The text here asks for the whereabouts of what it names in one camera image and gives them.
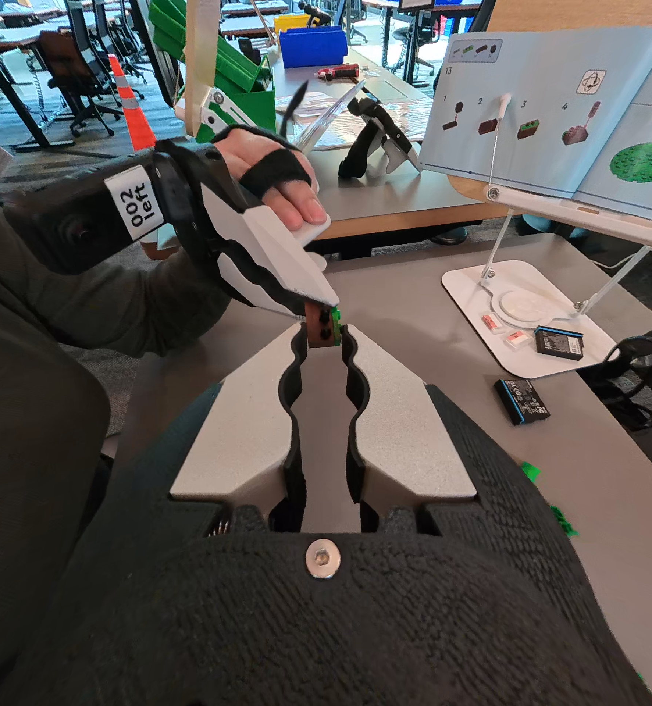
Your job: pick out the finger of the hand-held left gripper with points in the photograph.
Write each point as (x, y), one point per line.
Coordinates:
(243, 281)
(270, 237)

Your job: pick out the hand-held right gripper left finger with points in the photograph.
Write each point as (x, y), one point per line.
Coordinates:
(232, 430)

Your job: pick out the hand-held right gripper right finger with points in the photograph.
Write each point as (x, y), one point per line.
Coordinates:
(414, 430)

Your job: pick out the brown and green brick assembly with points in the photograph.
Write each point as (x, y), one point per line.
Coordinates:
(320, 331)

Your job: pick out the person's left forearm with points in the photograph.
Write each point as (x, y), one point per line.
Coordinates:
(110, 309)

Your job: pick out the wood-edged neighbouring desk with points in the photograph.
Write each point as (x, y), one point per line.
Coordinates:
(359, 198)

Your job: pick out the dark wooden desk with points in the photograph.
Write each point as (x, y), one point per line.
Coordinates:
(6, 49)

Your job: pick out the person's left hand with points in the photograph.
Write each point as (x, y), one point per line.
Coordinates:
(298, 207)

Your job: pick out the black battery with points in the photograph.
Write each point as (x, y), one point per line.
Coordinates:
(521, 401)
(558, 343)

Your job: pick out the clear plastic sheet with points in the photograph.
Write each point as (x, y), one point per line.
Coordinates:
(326, 121)

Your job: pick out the green plastic bin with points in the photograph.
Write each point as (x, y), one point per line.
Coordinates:
(248, 110)

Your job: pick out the orange traffic cone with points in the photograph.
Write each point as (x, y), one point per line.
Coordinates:
(133, 110)

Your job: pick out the small pink white case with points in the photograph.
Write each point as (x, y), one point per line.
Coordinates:
(492, 323)
(517, 339)

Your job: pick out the wood and white book stand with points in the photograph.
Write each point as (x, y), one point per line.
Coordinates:
(469, 287)

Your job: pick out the idle gripper with black grip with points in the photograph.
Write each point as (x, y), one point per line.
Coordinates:
(381, 129)

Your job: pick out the black office chair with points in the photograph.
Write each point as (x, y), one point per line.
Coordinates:
(77, 71)
(414, 33)

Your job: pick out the pile of green bricks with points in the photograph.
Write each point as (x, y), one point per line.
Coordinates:
(563, 521)

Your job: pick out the blue plastic bin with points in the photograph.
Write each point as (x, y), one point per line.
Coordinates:
(312, 47)

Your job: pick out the idle gripper with pale grip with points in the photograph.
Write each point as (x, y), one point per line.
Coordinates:
(199, 55)

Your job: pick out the person's torso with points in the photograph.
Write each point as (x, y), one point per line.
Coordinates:
(28, 469)

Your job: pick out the yellow plastic bin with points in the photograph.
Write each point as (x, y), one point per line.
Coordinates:
(290, 22)

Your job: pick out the instruction booklet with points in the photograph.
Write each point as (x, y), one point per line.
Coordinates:
(552, 110)

